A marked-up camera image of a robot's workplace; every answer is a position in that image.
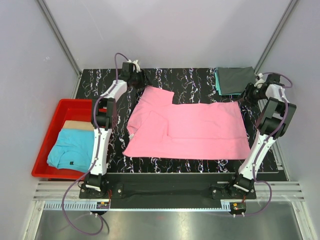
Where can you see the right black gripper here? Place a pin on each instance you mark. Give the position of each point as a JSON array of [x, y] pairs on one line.
[[249, 101]]

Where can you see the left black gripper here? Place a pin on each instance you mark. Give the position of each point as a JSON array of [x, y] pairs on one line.
[[142, 79]]

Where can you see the pink t shirt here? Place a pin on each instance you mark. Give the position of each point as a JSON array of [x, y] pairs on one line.
[[158, 128]]

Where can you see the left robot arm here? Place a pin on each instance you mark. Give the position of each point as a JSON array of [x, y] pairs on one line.
[[104, 118]]

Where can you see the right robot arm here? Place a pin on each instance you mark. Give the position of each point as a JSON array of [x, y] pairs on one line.
[[272, 124]]

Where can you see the folded dark grey t shirt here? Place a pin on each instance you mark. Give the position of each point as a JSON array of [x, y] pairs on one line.
[[240, 76]]

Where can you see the folded teal t shirt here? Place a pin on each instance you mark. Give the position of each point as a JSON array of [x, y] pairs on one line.
[[227, 88]]

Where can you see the beige t shirt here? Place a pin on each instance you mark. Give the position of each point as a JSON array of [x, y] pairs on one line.
[[78, 125]]

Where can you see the light blue t shirt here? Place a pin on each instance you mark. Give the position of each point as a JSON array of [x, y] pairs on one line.
[[72, 150]]

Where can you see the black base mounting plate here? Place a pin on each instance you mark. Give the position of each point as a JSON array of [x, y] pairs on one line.
[[166, 191]]

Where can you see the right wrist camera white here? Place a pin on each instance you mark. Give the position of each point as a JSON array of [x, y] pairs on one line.
[[259, 79]]

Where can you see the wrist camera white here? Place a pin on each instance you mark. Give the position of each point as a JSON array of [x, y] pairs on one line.
[[136, 65], [259, 79]]

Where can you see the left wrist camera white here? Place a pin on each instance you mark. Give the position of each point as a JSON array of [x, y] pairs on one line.
[[136, 65]]

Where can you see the right aluminium frame post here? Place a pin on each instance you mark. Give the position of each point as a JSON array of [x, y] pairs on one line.
[[276, 33]]

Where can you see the aluminium frame post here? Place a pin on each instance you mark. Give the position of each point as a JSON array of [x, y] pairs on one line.
[[58, 35], [276, 33]]

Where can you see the left aluminium frame post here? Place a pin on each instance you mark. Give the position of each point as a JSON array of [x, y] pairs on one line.
[[58, 35]]

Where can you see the slotted cable duct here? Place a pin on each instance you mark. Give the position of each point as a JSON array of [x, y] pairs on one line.
[[223, 206]]

